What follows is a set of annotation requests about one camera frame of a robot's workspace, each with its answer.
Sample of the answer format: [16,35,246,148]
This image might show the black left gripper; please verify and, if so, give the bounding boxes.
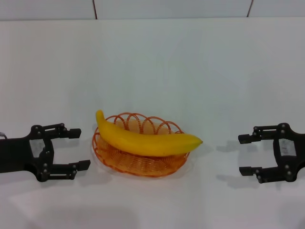
[0,123,92,183]

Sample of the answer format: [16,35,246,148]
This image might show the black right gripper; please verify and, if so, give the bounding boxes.
[238,123,305,184]

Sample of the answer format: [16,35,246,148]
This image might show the yellow banana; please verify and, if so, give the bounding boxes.
[95,109,203,157]

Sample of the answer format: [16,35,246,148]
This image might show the orange woven plastic basket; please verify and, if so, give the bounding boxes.
[92,112,191,178]

